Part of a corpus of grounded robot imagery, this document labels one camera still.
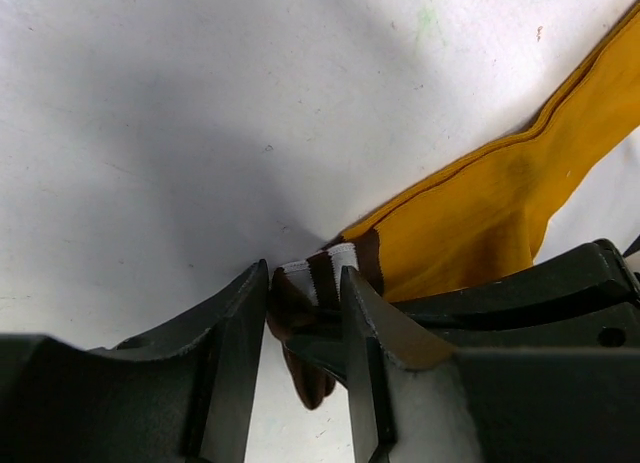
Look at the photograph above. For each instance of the mustard yellow striped-cuff sock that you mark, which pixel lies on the mustard yellow striped-cuff sock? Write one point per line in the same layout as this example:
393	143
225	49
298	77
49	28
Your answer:
485	215

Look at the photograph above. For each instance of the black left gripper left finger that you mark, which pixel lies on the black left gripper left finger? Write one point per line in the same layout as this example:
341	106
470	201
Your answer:
180	392

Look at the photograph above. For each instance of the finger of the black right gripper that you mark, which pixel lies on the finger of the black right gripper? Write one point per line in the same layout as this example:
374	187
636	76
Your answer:
586	297
317	350

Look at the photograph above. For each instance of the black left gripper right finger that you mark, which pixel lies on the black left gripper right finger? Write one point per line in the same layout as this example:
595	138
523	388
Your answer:
568	392

